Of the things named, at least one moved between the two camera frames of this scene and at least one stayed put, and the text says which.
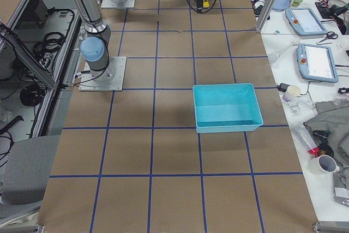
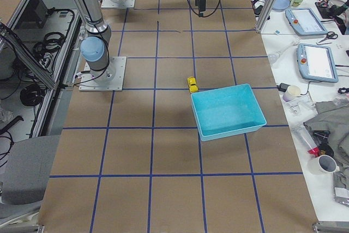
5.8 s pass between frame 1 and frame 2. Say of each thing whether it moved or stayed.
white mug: stayed
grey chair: stayed
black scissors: stayed
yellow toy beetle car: moved
